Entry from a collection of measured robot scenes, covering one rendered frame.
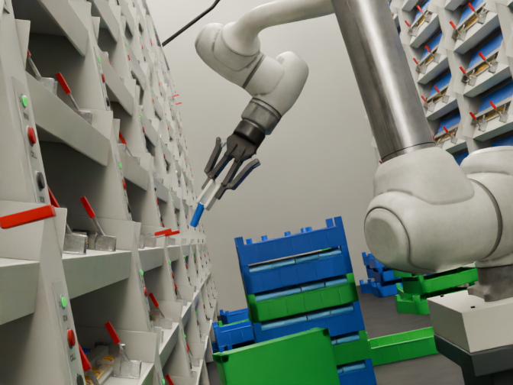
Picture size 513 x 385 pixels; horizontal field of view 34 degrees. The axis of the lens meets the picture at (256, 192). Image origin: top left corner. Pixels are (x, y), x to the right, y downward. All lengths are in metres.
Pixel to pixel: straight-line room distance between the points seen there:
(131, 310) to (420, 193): 0.53
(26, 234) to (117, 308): 0.71
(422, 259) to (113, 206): 0.53
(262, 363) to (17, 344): 1.45
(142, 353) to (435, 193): 0.57
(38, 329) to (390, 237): 0.82
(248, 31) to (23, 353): 1.39
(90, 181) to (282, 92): 0.76
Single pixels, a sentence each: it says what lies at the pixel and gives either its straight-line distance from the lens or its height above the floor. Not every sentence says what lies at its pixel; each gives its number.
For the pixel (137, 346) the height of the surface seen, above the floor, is 0.33.
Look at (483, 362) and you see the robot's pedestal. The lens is 1.54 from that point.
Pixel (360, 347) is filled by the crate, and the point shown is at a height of 0.12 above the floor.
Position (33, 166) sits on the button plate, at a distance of 0.81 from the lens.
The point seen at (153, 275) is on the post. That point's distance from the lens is 2.16.
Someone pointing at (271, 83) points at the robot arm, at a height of 0.83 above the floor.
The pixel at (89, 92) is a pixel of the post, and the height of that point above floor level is 0.77.
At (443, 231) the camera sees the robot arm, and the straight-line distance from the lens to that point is 1.47.
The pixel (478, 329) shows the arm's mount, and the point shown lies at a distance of 1.55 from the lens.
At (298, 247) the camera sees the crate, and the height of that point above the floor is 0.42.
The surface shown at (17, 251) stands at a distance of 0.77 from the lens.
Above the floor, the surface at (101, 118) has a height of 0.72.
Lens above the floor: 0.48
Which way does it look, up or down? 3 degrees up
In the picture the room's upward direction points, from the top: 12 degrees counter-clockwise
